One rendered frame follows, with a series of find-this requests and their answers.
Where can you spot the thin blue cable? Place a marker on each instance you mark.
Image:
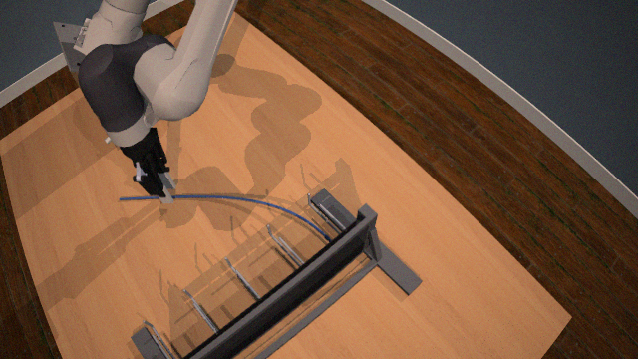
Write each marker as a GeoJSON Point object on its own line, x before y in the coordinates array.
{"type": "Point", "coordinates": [237, 198]}

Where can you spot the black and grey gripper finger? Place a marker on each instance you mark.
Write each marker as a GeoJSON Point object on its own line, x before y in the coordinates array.
{"type": "Point", "coordinates": [160, 163]}
{"type": "Point", "coordinates": [152, 184]}

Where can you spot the grey rack with black patch panel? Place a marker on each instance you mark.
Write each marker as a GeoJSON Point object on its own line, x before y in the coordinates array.
{"type": "Point", "coordinates": [286, 299]}

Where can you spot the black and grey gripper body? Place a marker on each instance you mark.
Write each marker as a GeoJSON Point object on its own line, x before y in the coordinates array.
{"type": "Point", "coordinates": [137, 152]}

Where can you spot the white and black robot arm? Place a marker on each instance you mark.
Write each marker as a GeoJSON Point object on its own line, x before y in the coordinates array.
{"type": "Point", "coordinates": [130, 86]}

